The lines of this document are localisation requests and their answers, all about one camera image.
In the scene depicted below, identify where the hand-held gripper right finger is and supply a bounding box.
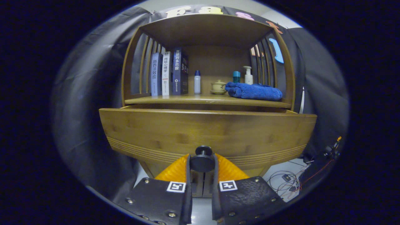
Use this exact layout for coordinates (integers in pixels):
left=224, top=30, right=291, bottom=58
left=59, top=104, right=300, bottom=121
left=212, top=153, right=288, bottom=225

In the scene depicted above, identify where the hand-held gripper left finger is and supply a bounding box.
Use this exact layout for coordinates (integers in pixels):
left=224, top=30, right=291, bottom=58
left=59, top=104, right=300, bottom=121
left=125, top=153, right=193, bottom=225

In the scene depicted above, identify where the wooden drawer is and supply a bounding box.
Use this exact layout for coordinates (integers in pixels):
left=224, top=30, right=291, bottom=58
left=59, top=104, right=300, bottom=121
left=99, top=105, right=318, bottom=173

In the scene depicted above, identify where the wooden cabinet door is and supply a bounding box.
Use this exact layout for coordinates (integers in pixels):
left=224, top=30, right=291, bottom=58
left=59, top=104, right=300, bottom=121
left=203, top=170, right=214, bottom=198
left=191, top=170, right=204, bottom=198

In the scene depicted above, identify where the wooden countertop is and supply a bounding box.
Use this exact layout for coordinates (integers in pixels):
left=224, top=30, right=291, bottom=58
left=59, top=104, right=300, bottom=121
left=124, top=92, right=293, bottom=109

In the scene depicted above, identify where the wooden cabinet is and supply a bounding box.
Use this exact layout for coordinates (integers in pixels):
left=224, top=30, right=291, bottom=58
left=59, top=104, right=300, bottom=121
left=121, top=13, right=297, bottom=198

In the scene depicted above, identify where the beige lidded teacup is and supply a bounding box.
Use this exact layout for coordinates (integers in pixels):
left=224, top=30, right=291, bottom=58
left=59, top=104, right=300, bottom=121
left=210, top=80, right=227, bottom=95

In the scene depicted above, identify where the blue folded towel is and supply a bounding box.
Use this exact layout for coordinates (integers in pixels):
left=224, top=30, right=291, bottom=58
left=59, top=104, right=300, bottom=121
left=225, top=82, right=283, bottom=101

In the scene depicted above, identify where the black equipment with orange clamp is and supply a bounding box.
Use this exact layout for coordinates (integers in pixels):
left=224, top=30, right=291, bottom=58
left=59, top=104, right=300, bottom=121
left=323, top=136, right=343, bottom=160

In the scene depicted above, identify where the white pump bottle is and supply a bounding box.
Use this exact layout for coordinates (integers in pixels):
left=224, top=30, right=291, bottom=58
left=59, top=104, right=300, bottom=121
left=243, top=66, right=253, bottom=85

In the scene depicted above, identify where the white book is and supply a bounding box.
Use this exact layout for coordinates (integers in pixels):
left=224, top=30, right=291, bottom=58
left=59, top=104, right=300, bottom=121
left=162, top=51, right=173, bottom=96

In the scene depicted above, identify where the dark blue book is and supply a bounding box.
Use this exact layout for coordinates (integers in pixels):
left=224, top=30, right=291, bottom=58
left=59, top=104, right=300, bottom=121
left=172, top=47, right=189, bottom=95

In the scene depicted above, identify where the light blue book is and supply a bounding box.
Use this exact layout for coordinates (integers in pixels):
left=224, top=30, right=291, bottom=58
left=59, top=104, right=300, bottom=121
left=151, top=52, right=163, bottom=97

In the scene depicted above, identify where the tangle of floor cables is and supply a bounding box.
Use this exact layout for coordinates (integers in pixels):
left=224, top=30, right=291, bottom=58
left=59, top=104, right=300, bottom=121
left=267, top=159, right=313, bottom=197

